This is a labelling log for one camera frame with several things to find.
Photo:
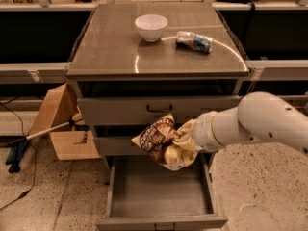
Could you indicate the grey top drawer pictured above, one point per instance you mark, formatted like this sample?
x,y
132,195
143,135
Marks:
x,y
145,110

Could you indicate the grey bottom drawer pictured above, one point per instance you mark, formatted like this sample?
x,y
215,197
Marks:
x,y
143,196

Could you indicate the grey drawer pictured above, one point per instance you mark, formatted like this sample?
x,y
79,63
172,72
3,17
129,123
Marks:
x,y
145,110
117,146
143,196

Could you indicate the reacher grabber tool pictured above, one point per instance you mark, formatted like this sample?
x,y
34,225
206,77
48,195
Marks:
x,y
19,147

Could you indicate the brown chip bag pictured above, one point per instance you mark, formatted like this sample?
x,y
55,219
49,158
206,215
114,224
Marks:
x,y
157,141

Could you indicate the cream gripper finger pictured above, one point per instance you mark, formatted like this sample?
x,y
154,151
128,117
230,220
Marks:
x,y
188,145
186,128

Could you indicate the white bowl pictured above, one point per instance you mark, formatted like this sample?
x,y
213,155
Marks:
x,y
151,26

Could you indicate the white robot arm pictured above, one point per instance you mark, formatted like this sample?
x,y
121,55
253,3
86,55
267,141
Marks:
x,y
260,117

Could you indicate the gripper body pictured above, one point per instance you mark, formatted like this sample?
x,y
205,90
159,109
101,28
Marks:
x,y
202,131

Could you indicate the grey drawer cabinet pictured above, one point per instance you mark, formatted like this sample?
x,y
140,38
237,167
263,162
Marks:
x,y
113,60

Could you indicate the metal railing frame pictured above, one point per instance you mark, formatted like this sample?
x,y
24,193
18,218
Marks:
x,y
38,47

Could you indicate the cardboard box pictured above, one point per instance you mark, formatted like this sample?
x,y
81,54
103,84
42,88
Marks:
x,y
58,107

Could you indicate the grey middle drawer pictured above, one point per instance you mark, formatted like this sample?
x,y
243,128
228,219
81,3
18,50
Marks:
x,y
117,146

